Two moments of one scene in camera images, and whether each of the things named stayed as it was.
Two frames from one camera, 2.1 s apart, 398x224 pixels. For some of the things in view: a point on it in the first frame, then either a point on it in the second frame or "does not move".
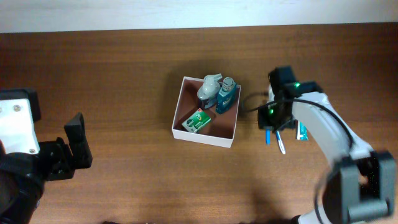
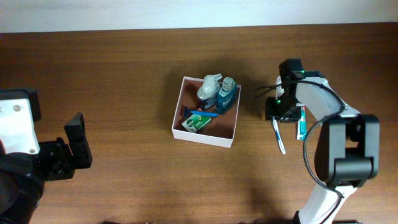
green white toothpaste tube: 302,132 does not move
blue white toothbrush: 280,143 does not move
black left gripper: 62,158 does not move
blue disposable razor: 268,137 -> 209,114
